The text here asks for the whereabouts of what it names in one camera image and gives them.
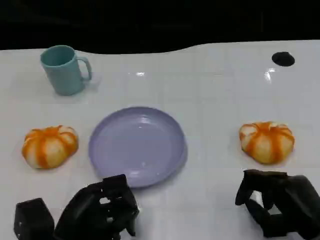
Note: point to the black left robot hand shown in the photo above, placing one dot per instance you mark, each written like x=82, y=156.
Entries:
x=92, y=207

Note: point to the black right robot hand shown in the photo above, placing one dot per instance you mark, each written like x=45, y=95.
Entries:
x=297, y=200

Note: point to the orange and white bread roll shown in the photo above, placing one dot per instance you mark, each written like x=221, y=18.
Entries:
x=50, y=147
x=266, y=143

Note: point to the lilac plate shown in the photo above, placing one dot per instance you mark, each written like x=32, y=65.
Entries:
x=137, y=150

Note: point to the pale green mug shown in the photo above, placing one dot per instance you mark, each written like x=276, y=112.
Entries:
x=63, y=77

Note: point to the black round table grommet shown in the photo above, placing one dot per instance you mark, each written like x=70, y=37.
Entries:
x=283, y=59

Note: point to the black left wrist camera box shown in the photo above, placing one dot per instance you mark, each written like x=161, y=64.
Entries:
x=32, y=220

